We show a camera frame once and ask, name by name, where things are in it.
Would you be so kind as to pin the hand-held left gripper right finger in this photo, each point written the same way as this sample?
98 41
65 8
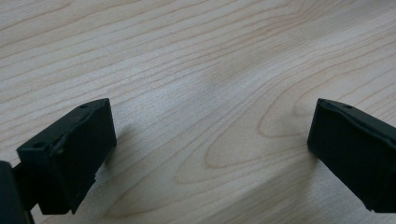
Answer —
355 149

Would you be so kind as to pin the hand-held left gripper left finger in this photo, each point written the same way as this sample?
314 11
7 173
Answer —
71 152

